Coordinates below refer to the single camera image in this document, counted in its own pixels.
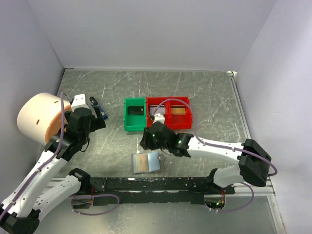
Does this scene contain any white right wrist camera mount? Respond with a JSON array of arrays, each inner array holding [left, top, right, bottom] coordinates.
[[153, 113, 165, 124]]

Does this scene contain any white drum with orange lid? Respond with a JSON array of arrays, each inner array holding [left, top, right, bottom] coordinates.
[[17, 93, 61, 146]]

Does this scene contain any green plastic bin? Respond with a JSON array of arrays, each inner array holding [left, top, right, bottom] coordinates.
[[123, 97, 147, 132]]

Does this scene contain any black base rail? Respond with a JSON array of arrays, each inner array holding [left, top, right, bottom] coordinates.
[[75, 177, 234, 206]]

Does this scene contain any white silver card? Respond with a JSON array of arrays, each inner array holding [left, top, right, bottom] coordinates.
[[149, 105, 166, 116]]

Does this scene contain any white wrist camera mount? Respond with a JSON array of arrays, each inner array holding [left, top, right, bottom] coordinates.
[[153, 113, 165, 124], [71, 94, 89, 112]]

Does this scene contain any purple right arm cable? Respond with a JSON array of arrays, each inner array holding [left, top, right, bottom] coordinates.
[[151, 97, 278, 213]]

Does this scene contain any red middle plastic bin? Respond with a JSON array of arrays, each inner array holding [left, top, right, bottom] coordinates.
[[146, 97, 171, 127]]

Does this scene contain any grey card holder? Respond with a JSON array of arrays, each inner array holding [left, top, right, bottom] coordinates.
[[131, 151, 164, 174]]

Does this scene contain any red plastic bin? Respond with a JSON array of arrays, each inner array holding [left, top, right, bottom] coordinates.
[[146, 97, 171, 127], [168, 97, 193, 130]]

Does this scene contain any red right plastic bin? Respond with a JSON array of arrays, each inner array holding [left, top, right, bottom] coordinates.
[[168, 97, 193, 130]]

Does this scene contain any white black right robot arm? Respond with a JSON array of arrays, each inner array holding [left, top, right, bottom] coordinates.
[[140, 122, 272, 194]]

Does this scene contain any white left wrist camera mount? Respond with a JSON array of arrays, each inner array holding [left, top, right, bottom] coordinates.
[[71, 94, 89, 112]]

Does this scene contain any gold card in holder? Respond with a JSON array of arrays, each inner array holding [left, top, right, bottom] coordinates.
[[135, 154, 148, 173]]

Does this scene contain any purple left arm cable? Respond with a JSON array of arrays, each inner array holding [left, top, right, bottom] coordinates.
[[0, 92, 120, 220]]

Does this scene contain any blue stapler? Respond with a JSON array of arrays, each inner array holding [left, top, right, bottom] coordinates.
[[89, 96, 108, 120]]

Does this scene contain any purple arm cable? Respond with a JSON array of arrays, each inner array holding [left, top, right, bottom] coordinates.
[[0, 92, 120, 220], [151, 97, 278, 213]]

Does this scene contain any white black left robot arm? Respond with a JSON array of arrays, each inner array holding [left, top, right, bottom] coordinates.
[[0, 107, 106, 234]]

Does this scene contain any dark card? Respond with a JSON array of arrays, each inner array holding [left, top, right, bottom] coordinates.
[[127, 106, 144, 115]]

